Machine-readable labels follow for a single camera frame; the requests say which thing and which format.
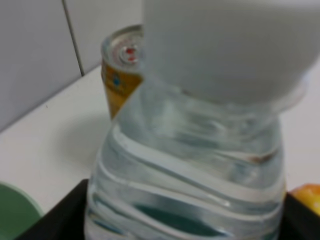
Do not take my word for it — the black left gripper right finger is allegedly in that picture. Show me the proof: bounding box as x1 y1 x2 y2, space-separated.
278 193 320 240

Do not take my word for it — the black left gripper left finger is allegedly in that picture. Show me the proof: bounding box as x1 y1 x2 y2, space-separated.
17 179 89 240

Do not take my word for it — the clear plastic water bottle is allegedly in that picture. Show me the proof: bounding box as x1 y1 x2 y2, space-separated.
84 0 320 240

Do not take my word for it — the green plastic bowl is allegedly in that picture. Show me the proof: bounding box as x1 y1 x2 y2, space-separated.
0 182 44 240

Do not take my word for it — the gold energy drink can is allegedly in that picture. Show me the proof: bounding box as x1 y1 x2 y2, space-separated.
101 24 143 118

